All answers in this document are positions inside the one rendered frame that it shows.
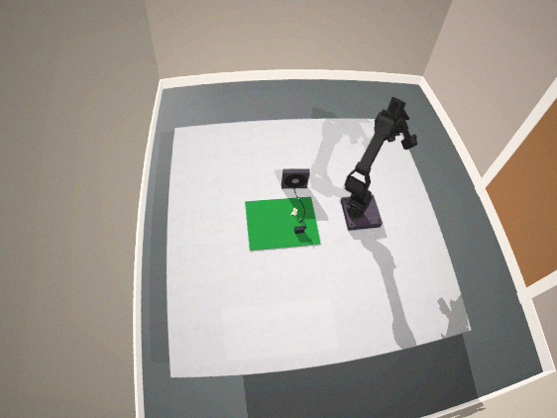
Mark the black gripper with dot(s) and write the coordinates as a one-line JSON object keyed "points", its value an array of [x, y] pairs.
{"points": [[409, 141]]}

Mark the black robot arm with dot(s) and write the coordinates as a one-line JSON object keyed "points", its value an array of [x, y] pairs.
{"points": [[386, 123]]}

